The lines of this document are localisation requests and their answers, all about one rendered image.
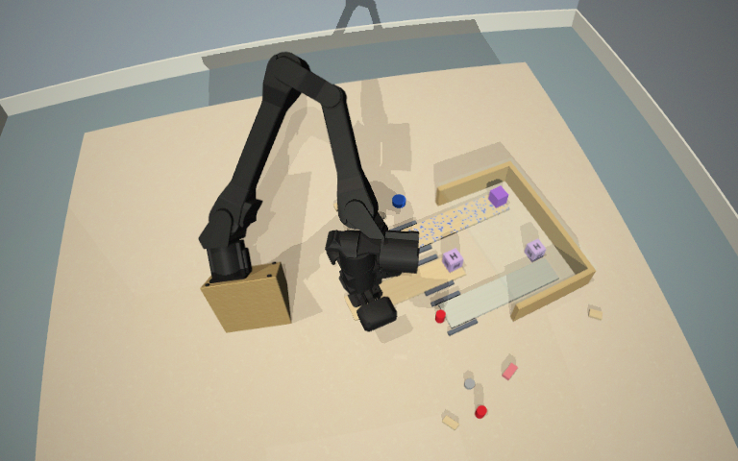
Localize pink rectangular block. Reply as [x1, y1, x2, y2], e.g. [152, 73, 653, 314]
[502, 363, 518, 380]

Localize purple cube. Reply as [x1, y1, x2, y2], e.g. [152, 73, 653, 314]
[441, 248, 464, 273]

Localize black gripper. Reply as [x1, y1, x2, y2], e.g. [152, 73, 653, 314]
[326, 251, 398, 332]

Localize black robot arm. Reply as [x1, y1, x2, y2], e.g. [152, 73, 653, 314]
[199, 52, 420, 286]

